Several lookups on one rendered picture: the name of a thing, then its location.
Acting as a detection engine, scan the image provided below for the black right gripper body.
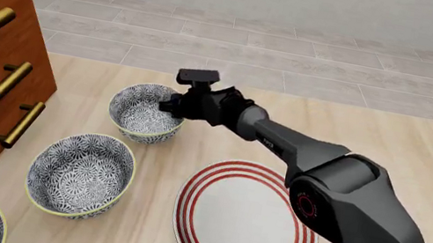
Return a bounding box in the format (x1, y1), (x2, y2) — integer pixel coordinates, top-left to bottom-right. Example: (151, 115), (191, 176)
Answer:
(175, 83), (228, 129)

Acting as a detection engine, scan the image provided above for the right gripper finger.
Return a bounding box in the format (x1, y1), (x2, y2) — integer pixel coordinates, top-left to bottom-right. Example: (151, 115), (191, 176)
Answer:
(167, 91), (186, 107)
(156, 99), (187, 121)

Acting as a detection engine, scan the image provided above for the white plate with red rings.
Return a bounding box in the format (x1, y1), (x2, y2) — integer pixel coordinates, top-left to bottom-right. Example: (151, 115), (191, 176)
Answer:
(167, 150), (331, 243)

